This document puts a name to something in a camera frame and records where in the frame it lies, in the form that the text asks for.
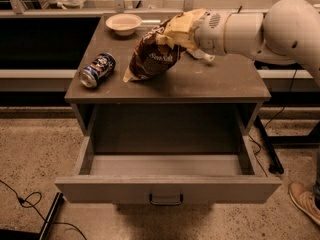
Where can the white paper bowl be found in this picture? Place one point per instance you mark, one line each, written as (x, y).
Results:
(124, 24)

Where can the black drawer handle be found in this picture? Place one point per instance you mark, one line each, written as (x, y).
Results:
(175, 200)

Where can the black stand leg left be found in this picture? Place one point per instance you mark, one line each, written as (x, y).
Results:
(50, 218)

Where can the blue soda can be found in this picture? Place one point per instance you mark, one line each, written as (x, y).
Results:
(101, 67)

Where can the brown sea salt chip bag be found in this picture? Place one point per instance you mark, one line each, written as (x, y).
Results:
(152, 56)

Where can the open grey top drawer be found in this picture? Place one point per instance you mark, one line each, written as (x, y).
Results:
(204, 166)

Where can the person's blue jeans leg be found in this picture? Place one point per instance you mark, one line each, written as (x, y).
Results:
(316, 187)

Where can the black stand leg right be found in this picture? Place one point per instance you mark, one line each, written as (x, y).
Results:
(275, 166)

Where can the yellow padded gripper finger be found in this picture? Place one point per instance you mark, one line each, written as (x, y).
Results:
(180, 30)

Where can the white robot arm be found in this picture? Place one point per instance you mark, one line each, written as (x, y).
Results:
(288, 33)

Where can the tan shoe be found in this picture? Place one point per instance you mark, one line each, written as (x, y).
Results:
(305, 201)

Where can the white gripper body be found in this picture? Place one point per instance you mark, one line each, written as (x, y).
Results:
(210, 33)

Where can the clear plastic water bottle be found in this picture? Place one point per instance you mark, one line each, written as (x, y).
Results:
(201, 55)

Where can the black stand leg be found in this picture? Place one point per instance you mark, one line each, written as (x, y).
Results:
(275, 166)
(50, 218)

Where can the grey cabinet with counter top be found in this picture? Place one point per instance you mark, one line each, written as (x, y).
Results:
(229, 79)

